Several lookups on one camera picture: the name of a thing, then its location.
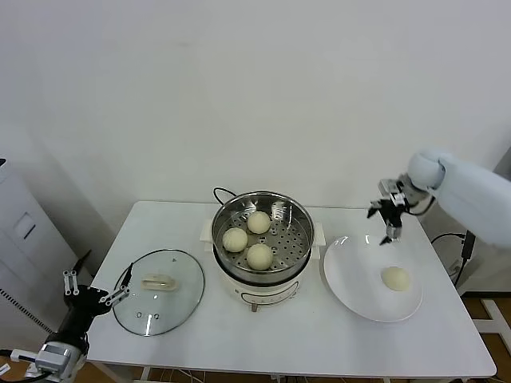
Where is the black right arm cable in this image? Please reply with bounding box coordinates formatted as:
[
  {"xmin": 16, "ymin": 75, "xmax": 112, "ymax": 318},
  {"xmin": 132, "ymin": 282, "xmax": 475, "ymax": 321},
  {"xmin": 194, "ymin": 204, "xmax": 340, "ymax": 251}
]
[{"xmin": 405, "ymin": 197, "xmax": 437, "ymax": 216}]

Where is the perforated steel steamer basket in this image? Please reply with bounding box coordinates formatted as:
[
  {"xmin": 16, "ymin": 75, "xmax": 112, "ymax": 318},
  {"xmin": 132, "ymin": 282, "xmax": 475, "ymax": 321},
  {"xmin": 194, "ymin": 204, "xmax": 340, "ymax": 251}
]
[{"xmin": 210, "ymin": 191, "xmax": 315, "ymax": 282}]

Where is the white steamed baozi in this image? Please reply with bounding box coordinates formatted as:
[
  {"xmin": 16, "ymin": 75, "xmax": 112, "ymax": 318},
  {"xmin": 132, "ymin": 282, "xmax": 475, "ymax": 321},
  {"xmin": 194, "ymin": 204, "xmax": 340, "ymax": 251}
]
[
  {"xmin": 246, "ymin": 211, "xmax": 271, "ymax": 235},
  {"xmin": 380, "ymin": 266, "xmax": 411, "ymax": 292},
  {"xmin": 246, "ymin": 243, "xmax": 275, "ymax": 270},
  {"xmin": 221, "ymin": 227, "xmax": 249, "ymax": 253}
]

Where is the white side table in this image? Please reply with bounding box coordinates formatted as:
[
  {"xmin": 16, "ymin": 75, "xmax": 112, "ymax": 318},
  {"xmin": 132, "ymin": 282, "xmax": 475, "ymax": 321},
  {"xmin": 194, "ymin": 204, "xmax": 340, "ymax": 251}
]
[{"xmin": 418, "ymin": 207, "xmax": 511, "ymax": 332}]

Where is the cream electric cooker base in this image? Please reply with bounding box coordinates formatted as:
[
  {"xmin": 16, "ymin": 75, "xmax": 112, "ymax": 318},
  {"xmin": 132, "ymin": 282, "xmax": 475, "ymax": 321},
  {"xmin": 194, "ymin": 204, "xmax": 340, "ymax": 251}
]
[{"xmin": 199, "ymin": 218, "xmax": 327, "ymax": 313}]

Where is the black cooker power cord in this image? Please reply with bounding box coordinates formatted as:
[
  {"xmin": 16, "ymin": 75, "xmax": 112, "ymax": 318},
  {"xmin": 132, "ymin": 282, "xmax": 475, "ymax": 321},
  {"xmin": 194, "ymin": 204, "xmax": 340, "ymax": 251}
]
[{"xmin": 212, "ymin": 186, "xmax": 239, "ymax": 207}]

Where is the white grey cabinet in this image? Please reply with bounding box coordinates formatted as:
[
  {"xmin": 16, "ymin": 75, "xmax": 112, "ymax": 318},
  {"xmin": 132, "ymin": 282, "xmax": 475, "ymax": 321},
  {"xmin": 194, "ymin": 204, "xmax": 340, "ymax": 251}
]
[{"xmin": 0, "ymin": 157, "xmax": 95, "ymax": 356}]

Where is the black power adapter cable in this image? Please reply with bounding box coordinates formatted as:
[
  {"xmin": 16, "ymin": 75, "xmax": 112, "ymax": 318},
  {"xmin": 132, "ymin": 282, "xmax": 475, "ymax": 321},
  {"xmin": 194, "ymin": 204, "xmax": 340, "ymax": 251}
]
[{"xmin": 429, "ymin": 231, "xmax": 478, "ymax": 285}]

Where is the white round plate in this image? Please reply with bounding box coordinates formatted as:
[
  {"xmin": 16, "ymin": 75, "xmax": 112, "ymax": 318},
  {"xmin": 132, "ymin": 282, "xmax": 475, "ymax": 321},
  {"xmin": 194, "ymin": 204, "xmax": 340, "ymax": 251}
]
[{"xmin": 323, "ymin": 234, "xmax": 424, "ymax": 323}]

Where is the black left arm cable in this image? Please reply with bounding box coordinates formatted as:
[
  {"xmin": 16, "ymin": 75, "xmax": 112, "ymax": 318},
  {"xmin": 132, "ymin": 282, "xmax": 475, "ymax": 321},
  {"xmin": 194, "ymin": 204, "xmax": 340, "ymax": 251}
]
[{"xmin": 0, "ymin": 347, "xmax": 41, "ymax": 363}]

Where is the glass lid cream handle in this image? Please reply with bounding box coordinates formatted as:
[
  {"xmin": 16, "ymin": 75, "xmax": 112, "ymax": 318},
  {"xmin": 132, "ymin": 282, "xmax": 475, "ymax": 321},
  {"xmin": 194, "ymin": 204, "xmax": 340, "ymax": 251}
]
[{"xmin": 112, "ymin": 248, "xmax": 205, "ymax": 337}]

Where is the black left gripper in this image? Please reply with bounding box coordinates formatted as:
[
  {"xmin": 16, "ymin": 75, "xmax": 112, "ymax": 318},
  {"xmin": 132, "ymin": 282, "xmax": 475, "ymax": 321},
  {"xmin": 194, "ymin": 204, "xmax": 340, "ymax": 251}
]
[{"xmin": 55, "ymin": 249, "xmax": 134, "ymax": 346}]

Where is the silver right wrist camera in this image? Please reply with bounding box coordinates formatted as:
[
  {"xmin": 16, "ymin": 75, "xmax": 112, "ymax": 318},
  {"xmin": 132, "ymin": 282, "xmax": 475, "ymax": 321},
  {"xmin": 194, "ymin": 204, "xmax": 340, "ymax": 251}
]
[{"xmin": 378, "ymin": 178, "xmax": 405, "ymax": 207}]

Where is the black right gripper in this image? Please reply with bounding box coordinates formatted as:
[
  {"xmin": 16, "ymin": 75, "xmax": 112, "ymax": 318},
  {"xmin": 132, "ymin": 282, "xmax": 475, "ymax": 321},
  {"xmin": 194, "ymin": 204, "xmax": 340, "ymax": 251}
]
[{"xmin": 366, "ymin": 199, "xmax": 409, "ymax": 246}]

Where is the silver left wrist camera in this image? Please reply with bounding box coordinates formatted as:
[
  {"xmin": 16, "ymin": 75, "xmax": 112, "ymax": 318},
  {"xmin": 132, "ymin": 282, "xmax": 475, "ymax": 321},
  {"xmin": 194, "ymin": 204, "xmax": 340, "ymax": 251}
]
[{"xmin": 34, "ymin": 342, "xmax": 87, "ymax": 380}]

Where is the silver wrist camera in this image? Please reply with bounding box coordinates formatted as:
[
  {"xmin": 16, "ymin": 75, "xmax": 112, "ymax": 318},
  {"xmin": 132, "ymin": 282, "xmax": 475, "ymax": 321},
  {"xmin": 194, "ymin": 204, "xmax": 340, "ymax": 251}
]
[
  {"xmin": 34, "ymin": 342, "xmax": 87, "ymax": 380},
  {"xmin": 378, "ymin": 178, "xmax": 405, "ymax": 207}
]

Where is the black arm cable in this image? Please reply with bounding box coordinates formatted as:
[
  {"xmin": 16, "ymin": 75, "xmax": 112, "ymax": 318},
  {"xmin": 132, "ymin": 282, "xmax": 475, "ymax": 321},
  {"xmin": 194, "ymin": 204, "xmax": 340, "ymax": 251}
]
[
  {"xmin": 405, "ymin": 197, "xmax": 437, "ymax": 216},
  {"xmin": 0, "ymin": 347, "xmax": 41, "ymax": 363}
]

